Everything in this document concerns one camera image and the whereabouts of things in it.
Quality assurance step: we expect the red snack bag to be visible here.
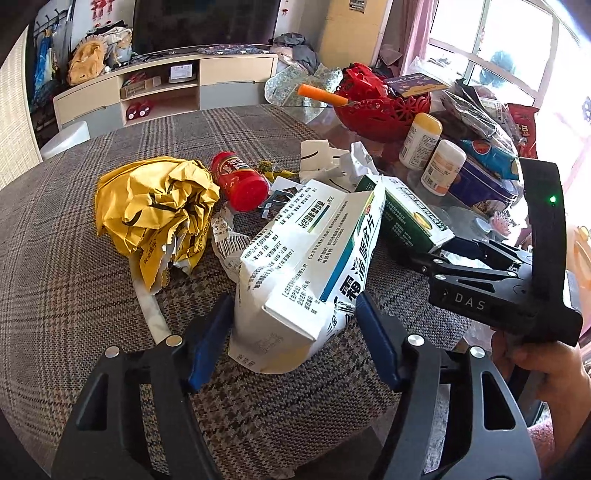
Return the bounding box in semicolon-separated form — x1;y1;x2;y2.
508;102;541;160

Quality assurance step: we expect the woven folding screen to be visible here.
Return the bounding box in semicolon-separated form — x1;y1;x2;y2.
0;25;44;191

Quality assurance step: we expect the grey plaid tablecloth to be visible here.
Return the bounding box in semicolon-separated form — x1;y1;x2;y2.
0;105;476;480

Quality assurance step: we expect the orange tube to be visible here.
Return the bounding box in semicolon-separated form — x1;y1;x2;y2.
297;84;342;107

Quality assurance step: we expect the pile of clothes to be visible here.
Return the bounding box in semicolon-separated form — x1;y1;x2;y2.
99;21;136;70

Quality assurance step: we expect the green white medicine box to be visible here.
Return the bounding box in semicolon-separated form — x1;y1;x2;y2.
355;173;456;254

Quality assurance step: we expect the yellow plush toy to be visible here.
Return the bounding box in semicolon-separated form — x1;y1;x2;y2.
67;39;107;86

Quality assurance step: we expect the beige television cabinet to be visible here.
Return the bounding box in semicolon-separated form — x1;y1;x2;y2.
52;50;279;138

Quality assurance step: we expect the grey clothes pile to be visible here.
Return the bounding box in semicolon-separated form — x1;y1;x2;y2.
270;32;320;71

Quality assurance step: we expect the blue snack bag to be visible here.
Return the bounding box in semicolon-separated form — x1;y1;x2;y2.
459;138;520;182

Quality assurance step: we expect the green floral cloth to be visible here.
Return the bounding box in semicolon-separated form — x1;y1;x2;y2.
264;62;343;108

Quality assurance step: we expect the purple card box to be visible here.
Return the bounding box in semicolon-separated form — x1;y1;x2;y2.
385;71;451;99

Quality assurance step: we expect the brown cardboard box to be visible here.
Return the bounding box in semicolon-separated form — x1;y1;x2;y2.
120;76;162;99

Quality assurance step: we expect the small yellow candy wrapper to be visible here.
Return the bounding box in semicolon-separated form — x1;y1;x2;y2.
256;159;296;182

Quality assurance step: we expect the blue patterned mat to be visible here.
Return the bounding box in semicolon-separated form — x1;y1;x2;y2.
196;42;273;56

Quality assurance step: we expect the white round stool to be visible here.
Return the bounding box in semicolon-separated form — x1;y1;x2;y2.
39;121;91;161

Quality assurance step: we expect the black coat rack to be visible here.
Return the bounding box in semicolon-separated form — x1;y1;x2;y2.
28;0;78;112

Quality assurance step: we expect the beige standing air conditioner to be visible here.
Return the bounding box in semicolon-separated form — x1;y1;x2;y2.
320;0;394;70

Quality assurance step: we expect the white torn carton piece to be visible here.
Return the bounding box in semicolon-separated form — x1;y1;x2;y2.
300;140;347;183

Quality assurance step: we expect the red lidded jar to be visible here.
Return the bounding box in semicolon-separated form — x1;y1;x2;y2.
211;151;271;213

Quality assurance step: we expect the black television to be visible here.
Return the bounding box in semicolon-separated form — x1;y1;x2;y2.
131;0;282;60

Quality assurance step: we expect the white paper scrap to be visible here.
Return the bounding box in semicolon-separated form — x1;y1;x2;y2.
264;178;306;219

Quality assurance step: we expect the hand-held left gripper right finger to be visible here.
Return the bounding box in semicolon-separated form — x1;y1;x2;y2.
355;292;542;480

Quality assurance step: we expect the white bottle yellow cap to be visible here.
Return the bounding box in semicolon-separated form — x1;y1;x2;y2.
399;112;443;171

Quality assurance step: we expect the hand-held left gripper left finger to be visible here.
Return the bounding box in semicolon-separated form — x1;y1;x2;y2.
51;293;237;480

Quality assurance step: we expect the pink hairbrush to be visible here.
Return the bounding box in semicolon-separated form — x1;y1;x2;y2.
492;215;516;239

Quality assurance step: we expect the peach plastic jug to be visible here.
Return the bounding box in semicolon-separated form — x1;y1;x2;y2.
567;225;591;278

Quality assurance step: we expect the white bottle cream cap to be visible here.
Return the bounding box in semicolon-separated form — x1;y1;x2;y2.
421;139;467;197

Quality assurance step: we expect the white plastic strip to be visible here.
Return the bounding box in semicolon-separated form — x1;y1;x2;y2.
129;258;170;345

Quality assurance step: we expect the blue cookie tin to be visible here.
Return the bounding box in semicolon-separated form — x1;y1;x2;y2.
450;154;525;217

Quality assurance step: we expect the pile of silver snack packets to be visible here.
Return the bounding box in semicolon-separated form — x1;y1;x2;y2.
441;78;519;140

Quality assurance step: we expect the red plastic basket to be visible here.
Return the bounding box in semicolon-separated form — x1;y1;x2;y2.
333;63;433;143

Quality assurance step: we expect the large white medicine box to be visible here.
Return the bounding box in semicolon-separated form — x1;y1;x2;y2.
228;179;387;374

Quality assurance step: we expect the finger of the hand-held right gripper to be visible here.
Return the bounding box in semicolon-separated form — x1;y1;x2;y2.
438;237;533;267
399;251;526;288

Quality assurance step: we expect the window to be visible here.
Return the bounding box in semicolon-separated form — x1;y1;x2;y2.
427;0;591;121

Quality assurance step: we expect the white barcode label paper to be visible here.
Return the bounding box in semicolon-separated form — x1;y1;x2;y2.
211;208;259;282

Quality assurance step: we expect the pink curtain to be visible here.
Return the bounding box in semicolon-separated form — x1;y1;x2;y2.
399;0;446;77

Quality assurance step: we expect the person's right hand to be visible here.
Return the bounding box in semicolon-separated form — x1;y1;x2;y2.
490;330;588;403

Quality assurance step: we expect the blue hanging garment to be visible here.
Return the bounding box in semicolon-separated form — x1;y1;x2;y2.
34;30;59;99

